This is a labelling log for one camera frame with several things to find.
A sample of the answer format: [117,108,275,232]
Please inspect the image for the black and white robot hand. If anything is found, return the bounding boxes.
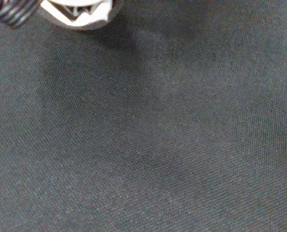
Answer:
[0,0,124,31]

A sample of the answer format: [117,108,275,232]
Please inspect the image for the black cloth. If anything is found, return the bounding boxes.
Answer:
[0,0,287,232]

